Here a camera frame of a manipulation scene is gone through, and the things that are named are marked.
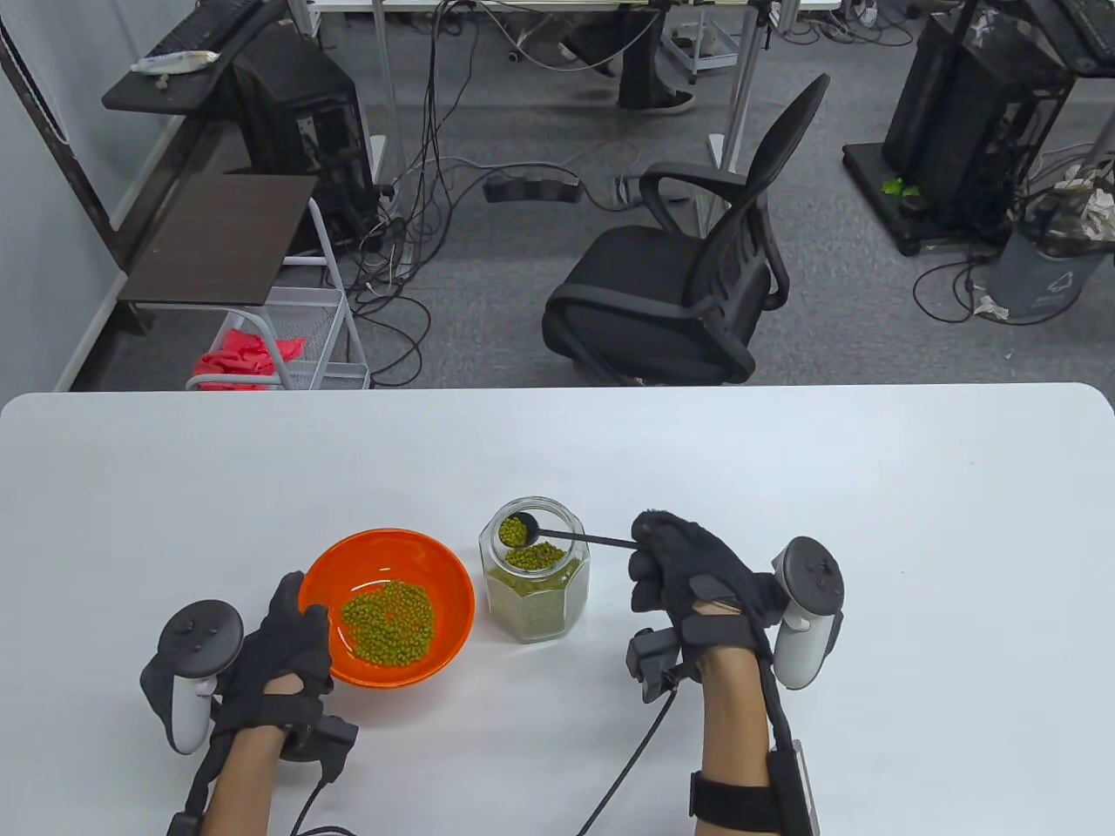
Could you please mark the small green object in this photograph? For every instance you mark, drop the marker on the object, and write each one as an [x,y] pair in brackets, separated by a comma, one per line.
[897,185]

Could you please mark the person's left forearm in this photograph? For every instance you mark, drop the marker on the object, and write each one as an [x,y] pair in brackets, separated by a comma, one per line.
[239,784]

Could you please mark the black shelf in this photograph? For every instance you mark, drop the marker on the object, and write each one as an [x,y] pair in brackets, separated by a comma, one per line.
[157,91]
[1071,35]

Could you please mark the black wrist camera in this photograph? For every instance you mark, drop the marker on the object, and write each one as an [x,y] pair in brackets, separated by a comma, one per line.
[653,662]
[324,740]

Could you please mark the white rolling stand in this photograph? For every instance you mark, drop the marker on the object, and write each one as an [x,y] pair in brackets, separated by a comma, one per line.
[697,52]

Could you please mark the orange bowl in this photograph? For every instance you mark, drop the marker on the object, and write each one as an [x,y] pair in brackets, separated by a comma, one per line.
[383,557]

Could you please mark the person's right forearm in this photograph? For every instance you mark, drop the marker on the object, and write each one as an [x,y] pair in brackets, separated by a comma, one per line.
[736,723]

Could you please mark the person's right hand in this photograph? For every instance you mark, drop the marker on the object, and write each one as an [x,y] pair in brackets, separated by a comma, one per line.
[697,566]

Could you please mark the black keyboard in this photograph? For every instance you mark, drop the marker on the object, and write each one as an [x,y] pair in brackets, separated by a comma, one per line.
[205,22]

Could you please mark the grey floor socket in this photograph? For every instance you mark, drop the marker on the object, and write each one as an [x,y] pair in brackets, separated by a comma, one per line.
[623,192]

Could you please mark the pile of mung beans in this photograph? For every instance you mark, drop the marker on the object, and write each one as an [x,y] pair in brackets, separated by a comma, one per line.
[388,623]
[536,601]

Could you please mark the black computer tower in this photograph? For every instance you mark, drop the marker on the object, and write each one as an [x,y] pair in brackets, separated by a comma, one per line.
[296,113]
[958,104]

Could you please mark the black office chair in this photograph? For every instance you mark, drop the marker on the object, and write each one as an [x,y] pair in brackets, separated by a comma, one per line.
[645,287]

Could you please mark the person's left hand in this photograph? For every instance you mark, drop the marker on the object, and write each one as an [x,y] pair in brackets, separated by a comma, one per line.
[279,657]

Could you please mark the dark wooden side table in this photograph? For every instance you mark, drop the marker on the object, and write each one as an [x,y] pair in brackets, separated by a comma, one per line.
[218,235]

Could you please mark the black box with white label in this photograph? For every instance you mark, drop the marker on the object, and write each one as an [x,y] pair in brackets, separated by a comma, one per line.
[806,797]
[183,825]

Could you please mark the clear glass jar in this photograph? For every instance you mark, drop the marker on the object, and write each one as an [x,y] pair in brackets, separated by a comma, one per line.
[557,514]

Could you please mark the black measuring scoop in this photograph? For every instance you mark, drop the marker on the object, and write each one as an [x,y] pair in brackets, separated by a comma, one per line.
[523,529]

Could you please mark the black wall post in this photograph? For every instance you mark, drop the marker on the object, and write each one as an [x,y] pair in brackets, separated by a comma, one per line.
[67,148]

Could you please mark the black and white controller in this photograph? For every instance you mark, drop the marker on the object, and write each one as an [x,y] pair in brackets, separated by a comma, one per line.
[200,640]
[806,610]

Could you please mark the white desk frame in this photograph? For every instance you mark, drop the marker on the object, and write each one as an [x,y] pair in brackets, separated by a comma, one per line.
[388,87]

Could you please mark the red cloth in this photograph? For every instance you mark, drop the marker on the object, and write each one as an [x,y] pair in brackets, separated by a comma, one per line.
[244,348]

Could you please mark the grey trash bin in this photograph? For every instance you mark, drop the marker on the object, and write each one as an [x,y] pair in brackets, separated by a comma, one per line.
[1045,279]

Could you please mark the crumpled white paper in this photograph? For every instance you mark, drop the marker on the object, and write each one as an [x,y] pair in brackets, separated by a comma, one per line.
[991,306]

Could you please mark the black power strip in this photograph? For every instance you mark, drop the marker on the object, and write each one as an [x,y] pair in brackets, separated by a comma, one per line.
[531,187]

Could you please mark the white packet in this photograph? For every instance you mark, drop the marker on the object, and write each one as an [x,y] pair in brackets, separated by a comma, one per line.
[174,61]

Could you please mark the black rolling platform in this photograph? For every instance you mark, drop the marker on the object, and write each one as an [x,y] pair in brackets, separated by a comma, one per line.
[867,170]

